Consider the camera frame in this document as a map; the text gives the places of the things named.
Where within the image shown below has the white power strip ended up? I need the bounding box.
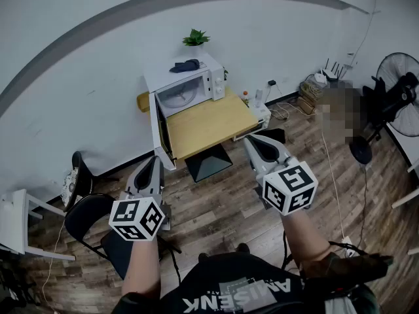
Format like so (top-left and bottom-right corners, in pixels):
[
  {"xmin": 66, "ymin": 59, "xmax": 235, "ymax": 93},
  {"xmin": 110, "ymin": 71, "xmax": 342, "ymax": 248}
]
[{"xmin": 340, "ymin": 235, "xmax": 357, "ymax": 258}]

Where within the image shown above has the person's right forearm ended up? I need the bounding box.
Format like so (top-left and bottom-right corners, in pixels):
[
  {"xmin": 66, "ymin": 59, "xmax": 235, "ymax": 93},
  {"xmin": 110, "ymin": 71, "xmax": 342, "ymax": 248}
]
[{"xmin": 281, "ymin": 209, "xmax": 332, "ymax": 271}]

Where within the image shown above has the white wooden stool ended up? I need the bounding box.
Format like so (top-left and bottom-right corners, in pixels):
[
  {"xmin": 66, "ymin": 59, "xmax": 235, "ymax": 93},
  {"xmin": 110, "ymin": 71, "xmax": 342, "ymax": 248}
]
[{"xmin": 0, "ymin": 188, "xmax": 77, "ymax": 262}]

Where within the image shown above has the black folding chair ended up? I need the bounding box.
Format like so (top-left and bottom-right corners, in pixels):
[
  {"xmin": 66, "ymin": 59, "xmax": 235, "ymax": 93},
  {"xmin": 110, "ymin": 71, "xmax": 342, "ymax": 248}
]
[{"xmin": 64, "ymin": 193, "xmax": 183, "ymax": 281}]

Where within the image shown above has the white router with antennas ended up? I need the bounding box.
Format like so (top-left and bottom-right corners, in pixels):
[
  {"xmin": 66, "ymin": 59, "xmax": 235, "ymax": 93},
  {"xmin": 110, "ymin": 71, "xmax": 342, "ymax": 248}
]
[{"xmin": 320, "ymin": 57, "xmax": 348, "ymax": 82}]

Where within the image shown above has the long white cable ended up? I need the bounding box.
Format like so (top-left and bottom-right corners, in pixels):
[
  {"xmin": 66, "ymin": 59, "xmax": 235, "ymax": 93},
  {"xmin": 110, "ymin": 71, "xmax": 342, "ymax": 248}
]
[{"xmin": 320, "ymin": 131, "xmax": 346, "ymax": 241}]

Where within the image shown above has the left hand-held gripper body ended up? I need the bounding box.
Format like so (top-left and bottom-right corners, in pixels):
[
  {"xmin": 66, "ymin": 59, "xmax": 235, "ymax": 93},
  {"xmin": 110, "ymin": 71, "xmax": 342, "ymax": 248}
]
[{"xmin": 109, "ymin": 188, "xmax": 172, "ymax": 241}]

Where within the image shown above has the black table pedestal base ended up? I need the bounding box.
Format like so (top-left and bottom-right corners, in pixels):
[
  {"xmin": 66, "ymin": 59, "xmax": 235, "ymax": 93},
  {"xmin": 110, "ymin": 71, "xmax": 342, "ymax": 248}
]
[{"xmin": 184, "ymin": 144, "xmax": 234, "ymax": 183}]

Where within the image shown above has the green potted plant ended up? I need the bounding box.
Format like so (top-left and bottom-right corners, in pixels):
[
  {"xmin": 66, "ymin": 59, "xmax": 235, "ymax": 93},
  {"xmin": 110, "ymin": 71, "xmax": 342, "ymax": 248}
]
[{"xmin": 182, "ymin": 28, "xmax": 211, "ymax": 50}]

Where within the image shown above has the black chair patterned cushion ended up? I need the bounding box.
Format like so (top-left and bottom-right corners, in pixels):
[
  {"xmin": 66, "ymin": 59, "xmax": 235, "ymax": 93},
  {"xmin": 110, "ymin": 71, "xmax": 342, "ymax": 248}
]
[{"xmin": 61, "ymin": 150, "xmax": 120, "ymax": 213}]

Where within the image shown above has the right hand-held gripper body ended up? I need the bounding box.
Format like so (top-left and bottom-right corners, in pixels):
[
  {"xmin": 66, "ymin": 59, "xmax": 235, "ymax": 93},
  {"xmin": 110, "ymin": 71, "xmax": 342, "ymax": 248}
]
[{"xmin": 254, "ymin": 157, "xmax": 319, "ymax": 216}]

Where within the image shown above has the dark blue cloth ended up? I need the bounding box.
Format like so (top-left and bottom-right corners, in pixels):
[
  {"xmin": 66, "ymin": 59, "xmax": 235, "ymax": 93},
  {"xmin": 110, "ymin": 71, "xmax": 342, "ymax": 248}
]
[{"xmin": 169, "ymin": 58, "xmax": 201, "ymax": 74}]

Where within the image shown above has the person's left forearm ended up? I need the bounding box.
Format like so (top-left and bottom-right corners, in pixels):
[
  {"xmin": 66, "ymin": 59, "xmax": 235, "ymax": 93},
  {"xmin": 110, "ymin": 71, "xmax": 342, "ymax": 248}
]
[{"xmin": 120, "ymin": 239, "xmax": 162, "ymax": 302}]

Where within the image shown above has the white microwave oven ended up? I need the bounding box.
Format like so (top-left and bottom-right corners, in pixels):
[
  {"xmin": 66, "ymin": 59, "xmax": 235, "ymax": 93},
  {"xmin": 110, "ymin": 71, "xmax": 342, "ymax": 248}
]
[{"xmin": 143, "ymin": 52, "xmax": 227, "ymax": 171}]

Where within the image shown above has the person's black t-shirt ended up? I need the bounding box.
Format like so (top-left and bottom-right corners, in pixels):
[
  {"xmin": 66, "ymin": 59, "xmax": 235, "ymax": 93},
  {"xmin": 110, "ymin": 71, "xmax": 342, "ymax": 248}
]
[{"xmin": 113, "ymin": 252, "xmax": 380, "ymax": 314}]

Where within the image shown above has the black standing fan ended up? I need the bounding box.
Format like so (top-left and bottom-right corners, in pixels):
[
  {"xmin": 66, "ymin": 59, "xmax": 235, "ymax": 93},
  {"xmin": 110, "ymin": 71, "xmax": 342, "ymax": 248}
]
[{"xmin": 348, "ymin": 52, "xmax": 419, "ymax": 166}]

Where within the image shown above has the mustard yellow cushion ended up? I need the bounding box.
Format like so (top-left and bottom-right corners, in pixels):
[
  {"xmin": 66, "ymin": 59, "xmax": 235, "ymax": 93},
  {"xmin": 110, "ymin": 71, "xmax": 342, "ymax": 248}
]
[{"xmin": 136, "ymin": 92, "xmax": 151, "ymax": 113}]

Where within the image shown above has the brown cardboard box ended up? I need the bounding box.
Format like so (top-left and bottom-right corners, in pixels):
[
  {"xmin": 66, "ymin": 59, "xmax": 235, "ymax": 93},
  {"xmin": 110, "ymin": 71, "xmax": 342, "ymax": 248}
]
[{"xmin": 297, "ymin": 95, "xmax": 317, "ymax": 116}]

